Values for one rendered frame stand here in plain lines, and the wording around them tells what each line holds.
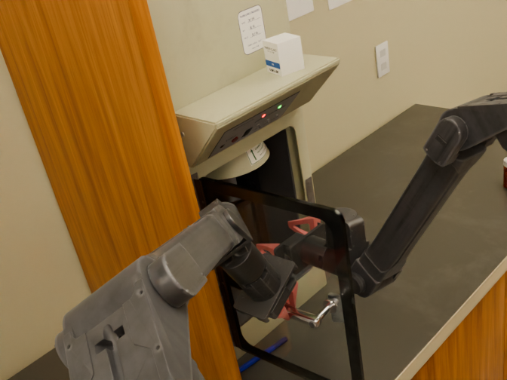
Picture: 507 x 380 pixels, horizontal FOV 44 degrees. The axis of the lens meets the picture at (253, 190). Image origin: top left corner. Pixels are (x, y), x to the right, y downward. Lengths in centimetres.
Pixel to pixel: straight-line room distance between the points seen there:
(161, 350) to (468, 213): 140
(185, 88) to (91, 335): 67
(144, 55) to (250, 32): 31
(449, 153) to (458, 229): 84
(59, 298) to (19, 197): 28
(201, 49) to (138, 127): 19
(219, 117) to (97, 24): 23
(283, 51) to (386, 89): 125
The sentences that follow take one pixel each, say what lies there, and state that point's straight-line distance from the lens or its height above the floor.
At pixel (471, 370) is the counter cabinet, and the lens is 170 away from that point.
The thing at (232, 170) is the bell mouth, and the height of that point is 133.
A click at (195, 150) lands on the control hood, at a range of 104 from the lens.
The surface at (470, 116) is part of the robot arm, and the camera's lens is 84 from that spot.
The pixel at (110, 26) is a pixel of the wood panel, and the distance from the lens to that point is 95.
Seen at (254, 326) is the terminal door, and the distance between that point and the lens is 122.
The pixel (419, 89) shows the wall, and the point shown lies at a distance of 253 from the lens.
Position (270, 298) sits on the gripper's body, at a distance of 95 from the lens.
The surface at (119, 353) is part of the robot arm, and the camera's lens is 44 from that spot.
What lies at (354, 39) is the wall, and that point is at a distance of 214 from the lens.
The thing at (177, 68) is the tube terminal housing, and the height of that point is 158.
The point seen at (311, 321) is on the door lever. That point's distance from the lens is 101.
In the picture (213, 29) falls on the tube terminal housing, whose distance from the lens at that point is 111.
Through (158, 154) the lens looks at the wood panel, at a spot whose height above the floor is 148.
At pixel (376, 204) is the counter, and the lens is 180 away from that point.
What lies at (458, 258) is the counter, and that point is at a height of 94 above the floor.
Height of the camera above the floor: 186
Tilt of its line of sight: 28 degrees down
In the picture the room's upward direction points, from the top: 11 degrees counter-clockwise
